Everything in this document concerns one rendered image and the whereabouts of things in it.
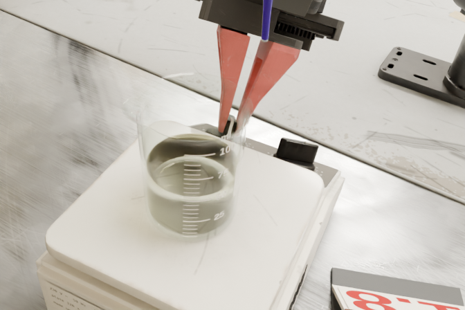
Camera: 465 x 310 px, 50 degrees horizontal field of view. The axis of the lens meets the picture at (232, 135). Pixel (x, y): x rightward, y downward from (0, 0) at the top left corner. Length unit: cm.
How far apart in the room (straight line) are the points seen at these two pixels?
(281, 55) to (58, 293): 20
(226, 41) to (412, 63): 32
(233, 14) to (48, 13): 38
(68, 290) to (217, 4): 19
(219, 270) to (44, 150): 24
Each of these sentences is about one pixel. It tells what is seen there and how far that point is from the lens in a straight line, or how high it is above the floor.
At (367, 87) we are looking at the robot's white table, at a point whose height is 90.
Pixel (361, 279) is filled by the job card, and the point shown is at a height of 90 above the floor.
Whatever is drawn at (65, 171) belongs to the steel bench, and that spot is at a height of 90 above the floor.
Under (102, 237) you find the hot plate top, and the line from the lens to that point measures 27.
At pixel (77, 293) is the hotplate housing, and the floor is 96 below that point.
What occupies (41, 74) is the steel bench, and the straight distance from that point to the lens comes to 55.
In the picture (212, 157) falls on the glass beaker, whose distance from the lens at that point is 22.
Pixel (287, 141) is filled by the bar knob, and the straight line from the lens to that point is 36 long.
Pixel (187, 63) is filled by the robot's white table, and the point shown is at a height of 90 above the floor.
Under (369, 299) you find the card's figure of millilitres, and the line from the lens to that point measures 34.
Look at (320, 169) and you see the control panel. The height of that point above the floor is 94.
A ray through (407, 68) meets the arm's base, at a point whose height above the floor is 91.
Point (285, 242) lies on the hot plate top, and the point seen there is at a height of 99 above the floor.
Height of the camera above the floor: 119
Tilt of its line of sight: 40 degrees down
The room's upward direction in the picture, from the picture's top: 6 degrees clockwise
